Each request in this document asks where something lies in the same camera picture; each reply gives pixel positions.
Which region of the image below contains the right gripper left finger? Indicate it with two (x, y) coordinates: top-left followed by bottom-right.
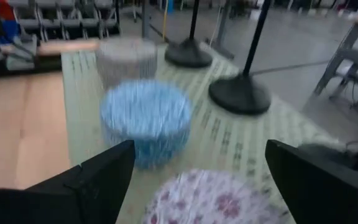
(0, 139), (136, 224)

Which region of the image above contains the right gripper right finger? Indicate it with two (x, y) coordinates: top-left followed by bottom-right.
(265, 139), (358, 224)

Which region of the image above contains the blue patterned small cup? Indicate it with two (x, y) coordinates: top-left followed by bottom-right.
(99, 79), (194, 170)

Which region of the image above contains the purple floral small cup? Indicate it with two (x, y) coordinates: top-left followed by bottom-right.
(141, 169), (289, 224)

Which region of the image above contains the green metal mesh shelf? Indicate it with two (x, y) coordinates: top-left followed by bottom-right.
(60, 40), (348, 224)

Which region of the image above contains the grey background table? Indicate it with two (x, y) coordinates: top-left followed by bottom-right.
(311, 12), (358, 101)

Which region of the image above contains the red and blue object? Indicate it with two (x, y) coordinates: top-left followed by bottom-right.
(0, 0), (22, 45)

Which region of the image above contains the grey stand leg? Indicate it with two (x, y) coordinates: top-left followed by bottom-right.
(205, 0), (236, 60)

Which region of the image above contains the yellow hanging cable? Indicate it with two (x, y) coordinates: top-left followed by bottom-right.
(162, 0), (170, 43)

